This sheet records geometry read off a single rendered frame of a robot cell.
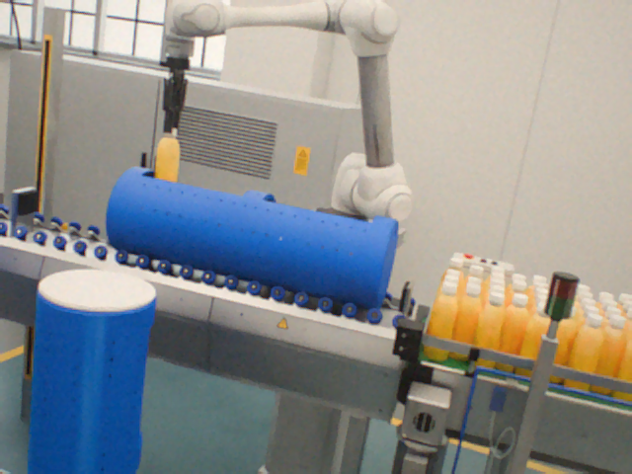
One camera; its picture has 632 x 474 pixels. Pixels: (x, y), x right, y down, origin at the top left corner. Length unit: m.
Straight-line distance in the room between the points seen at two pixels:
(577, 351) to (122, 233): 1.37
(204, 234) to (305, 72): 2.72
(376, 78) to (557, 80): 2.47
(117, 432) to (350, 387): 0.72
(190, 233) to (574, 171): 3.04
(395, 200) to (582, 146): 2.45
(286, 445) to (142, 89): 2.19
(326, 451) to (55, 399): 1.35
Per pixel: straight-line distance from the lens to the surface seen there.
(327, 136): 3.63
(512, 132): 4.70
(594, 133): 4.68
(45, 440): 1.88
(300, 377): 2.21
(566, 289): 1.74
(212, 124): 3.91
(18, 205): 2.57
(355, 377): 2.15
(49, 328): 1.75
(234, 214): 2.12
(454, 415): 2.03
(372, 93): 2.35
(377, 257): 2.01
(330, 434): 2.84
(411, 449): 1.95
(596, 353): 2.03
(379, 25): 2.25
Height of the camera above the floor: 1.65
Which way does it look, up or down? 14 degrees down
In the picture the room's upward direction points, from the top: 9 degrees clockwise
